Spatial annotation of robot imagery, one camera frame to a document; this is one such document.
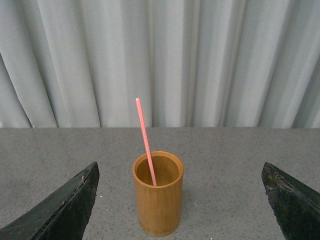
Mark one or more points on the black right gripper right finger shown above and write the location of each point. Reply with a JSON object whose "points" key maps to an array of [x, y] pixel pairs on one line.
{"points": [[296, 206]]}

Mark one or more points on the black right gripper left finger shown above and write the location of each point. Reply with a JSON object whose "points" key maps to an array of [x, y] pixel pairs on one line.
{"points": [[63, 215]]}

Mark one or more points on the bamboo chopstick holder cup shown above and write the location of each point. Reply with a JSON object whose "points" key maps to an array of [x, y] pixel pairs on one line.
{"points": [[158, 207]]}

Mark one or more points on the pink chopstick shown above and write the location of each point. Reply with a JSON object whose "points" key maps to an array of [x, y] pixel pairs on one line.
{"points": [[145, 140]]}

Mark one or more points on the white pleated curtain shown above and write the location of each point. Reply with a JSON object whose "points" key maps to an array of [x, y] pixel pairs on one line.
{"points": [[192, 63]]}

